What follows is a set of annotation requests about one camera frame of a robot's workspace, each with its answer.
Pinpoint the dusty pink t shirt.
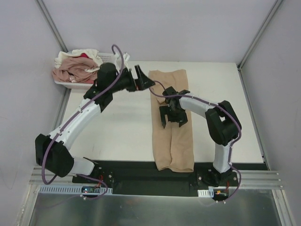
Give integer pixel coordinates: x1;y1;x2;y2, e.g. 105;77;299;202
52;57;99;83

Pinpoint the left aluminium corner post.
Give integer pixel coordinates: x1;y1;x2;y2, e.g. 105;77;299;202
35;0;68;52

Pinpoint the right aluminium corner post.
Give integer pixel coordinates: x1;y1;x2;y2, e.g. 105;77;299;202
237;0;284;71

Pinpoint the white plastic laundry basket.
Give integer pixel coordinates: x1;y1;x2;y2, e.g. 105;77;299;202
54;52;121;89

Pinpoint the beige t shirt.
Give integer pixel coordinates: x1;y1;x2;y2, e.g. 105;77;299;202
149;69;194;173

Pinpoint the aluminium front rail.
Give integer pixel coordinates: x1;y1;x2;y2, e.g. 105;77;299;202
29;167;285;190

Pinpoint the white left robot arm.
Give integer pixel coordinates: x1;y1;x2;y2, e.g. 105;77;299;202
35;63;155;183

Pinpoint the white t shirt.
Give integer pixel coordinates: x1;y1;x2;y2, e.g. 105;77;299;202
55;48;103;71

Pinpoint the left aluminium table rail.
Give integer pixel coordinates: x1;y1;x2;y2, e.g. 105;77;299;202
46;88;71;135

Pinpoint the left white cable duct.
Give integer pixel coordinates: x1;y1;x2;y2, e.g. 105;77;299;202
39;185;113;195

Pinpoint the aluminium corner post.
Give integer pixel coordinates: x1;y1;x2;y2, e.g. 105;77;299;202
35;0;68;52
237;0;284;71

